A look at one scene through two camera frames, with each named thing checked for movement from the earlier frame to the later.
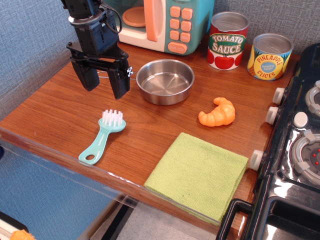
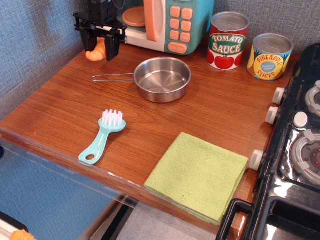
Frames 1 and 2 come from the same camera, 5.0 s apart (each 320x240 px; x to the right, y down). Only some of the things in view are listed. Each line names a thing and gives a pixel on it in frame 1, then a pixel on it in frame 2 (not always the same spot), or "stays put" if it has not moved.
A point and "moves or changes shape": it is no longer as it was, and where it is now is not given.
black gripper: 96,49 → 102,17
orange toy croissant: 224,114 moves or changes shape
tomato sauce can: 227,36 stays put
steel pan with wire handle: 166,82 stays put
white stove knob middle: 271,115 stays put
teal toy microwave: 175,27 stays put
